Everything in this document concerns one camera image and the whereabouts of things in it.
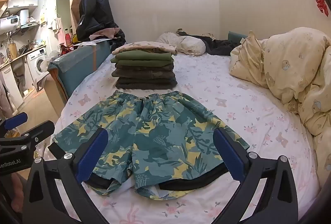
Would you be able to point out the beige bedside cabinet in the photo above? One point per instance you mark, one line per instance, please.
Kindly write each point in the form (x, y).
(54, 94)

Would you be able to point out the person's left hand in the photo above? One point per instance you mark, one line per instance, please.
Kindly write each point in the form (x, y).
(17, 194)

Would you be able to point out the stack of folded dark pants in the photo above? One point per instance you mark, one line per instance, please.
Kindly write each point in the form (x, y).
(144, 76)

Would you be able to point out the pink printed folded cloth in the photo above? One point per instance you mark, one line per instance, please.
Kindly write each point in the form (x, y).
(144, 46)

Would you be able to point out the cream bear-print duvet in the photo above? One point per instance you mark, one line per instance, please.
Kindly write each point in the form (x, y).
(292, 63)

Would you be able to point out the white washing machine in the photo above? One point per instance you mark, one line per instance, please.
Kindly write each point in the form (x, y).
(37, 64)

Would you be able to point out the red bottle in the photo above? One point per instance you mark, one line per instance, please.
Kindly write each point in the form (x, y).
(68, 37)

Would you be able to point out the teal padded bed board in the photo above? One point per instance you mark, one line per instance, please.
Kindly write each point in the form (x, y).
(77, 63)

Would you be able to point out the dark clothing heap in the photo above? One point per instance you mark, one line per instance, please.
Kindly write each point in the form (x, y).
(219, 45)

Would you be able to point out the white floral bed sheet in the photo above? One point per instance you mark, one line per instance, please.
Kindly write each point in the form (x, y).
(232, 110)

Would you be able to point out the white wall cabinet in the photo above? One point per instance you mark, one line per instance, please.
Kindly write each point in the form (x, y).
(22, 2)

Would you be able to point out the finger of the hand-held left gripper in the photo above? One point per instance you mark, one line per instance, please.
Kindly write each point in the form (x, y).
(15, 121)
(42, 130)

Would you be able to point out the white water heater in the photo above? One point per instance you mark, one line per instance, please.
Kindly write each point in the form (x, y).
(9, 24)

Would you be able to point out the teal floral shorts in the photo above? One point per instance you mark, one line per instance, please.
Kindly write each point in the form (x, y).
(155, 130)

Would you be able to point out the white cylindrical appliance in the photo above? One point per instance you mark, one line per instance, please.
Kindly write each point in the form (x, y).
(24, 17)

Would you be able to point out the pink hanging towel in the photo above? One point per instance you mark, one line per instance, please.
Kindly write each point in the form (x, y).
(60, 31)

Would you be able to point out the teal headboard cushion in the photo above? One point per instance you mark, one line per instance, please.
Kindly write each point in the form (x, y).
(235, 36)

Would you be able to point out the white pillow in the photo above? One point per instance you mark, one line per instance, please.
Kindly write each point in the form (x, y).
(188, 44)

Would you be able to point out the white papers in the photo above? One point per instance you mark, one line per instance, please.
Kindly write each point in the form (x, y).
(95, 42)

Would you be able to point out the red paper wall decoration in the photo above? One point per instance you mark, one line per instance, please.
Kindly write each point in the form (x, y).
(322, 2)

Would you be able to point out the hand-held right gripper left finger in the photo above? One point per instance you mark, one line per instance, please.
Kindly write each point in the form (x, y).
(91, 155)

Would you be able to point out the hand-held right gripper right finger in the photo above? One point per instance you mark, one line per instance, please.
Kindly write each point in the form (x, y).
(230, 155)

